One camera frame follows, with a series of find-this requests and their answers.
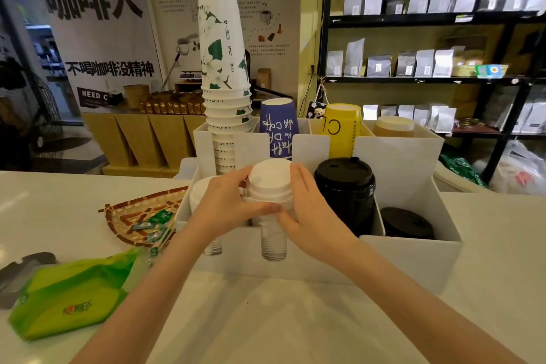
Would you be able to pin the person's left hand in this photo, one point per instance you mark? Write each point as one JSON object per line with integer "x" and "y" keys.
{"x": 219, "y": 206}

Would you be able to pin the person's right hand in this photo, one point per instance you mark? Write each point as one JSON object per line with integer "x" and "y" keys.
{"x": 313, "y": 227}

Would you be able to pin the person's right thumb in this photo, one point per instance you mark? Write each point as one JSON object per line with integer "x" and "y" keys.
{"x": 286, "y": 219}

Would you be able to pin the person's left thumb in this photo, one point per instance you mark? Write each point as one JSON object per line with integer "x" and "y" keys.
{"x": 262, "y": 208}

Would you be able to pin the sleeved stack of white lids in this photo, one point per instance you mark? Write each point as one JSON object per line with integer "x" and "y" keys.
{"x": 200, "y": 193}
{"x": 269, "y": 182}

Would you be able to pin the person's left forearm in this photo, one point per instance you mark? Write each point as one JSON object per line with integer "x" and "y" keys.
{"x": 140, "y": 304}

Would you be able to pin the person's right forearm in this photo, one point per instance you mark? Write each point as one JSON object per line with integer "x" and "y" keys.
{"x": 422, "y": 312}

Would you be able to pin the tall stack of black lids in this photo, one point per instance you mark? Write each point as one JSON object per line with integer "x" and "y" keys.
{"x": 345, "y": 193}

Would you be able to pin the stack of blue paper cups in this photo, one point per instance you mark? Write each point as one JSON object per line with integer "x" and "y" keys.
{"x": 278, "y": 129}

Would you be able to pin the green sachet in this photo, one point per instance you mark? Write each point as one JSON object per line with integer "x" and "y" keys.
{"x": 161, "y": 217}
{"x": 142, "y": 226}

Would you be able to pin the stack of yellow paper cups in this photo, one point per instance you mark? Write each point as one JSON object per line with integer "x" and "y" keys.
{"x": 342, "y": 129}

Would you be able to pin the hanging bear tag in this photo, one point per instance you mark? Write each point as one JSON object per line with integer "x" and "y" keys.
{"x": 316, "y": 108}

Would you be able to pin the short stack of black lids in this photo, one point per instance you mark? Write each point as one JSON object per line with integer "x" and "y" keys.
{"x": 405, "y": 223}

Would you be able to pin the white cup and lid organizer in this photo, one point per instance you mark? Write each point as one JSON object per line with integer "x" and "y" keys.
{"x": 405, "y": 189}

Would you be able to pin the narrow kraft paper bag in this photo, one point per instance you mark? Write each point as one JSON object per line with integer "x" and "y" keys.
{"x": 264, "y": 78}

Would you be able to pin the woven bamboo tray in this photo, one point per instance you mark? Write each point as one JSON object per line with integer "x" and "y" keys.
{"x": 128, "y": 214}

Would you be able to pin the kraft cardboard display stand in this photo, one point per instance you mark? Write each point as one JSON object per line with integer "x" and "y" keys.
{"x": 145, "y": 142}

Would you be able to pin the row of kraft boxes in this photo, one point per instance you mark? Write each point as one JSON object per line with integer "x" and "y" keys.
{"x": 172, "y": 103}

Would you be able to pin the stack of kraft paper cups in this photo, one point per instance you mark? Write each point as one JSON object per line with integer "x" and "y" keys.
{"x": 394, "y": 125}

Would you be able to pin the stack of floral paper cups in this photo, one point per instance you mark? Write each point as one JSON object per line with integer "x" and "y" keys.
{"x": 222, "y": 56}

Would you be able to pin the wide kraft paper bag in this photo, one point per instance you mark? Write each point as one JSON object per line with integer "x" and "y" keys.
{"x": 136, "y": 96}

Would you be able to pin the row of small white bags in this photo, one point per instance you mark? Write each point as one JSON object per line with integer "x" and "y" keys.
{"x": 422, "y": 115}

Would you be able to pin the green plastic bag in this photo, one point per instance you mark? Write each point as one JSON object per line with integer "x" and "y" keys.
{"x": 463, "y": 169}

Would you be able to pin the white illustrated coffee poster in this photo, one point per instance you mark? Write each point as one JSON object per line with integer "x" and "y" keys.
{"x": 256, "y": 14}

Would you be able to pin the row of white grey bags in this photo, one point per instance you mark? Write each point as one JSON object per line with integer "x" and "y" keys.
{"x": 405, "y": 64}

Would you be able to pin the green tissue packet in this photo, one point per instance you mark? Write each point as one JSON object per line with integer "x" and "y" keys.
{"x": 72, "y": 291}

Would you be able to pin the white plastic bag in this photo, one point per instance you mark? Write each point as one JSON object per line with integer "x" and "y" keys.
{"x": 520, "y": 169}

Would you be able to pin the white poster with black characters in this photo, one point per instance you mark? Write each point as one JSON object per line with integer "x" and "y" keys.
{"x": 94, "y": 35}

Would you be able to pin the black metal shelf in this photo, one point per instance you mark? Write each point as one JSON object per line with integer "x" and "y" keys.
{"x": 426, "y": 19}

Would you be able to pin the grey metal holder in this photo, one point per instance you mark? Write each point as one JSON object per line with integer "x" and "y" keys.
{"x": 17, "y": 274}

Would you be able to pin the green box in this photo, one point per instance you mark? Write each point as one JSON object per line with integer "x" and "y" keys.
{"x": 492, "y": 70}

